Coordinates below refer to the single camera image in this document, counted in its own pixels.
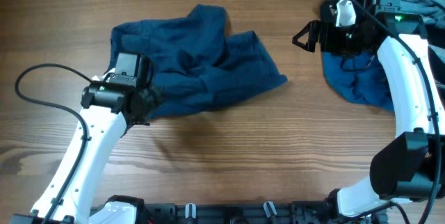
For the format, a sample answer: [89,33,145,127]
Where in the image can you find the dark blue shorts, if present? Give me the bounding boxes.
[108,4,288,118]

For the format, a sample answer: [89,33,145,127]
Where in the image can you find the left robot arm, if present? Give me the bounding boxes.
[10,53,163,223]

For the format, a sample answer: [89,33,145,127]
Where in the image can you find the black garment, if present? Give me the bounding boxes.
[319,0,445,89]

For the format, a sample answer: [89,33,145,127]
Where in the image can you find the bright blue garment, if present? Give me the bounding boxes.
[322,52,394,111]

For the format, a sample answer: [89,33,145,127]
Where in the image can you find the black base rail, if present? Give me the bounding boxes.
[90,194,389,224]

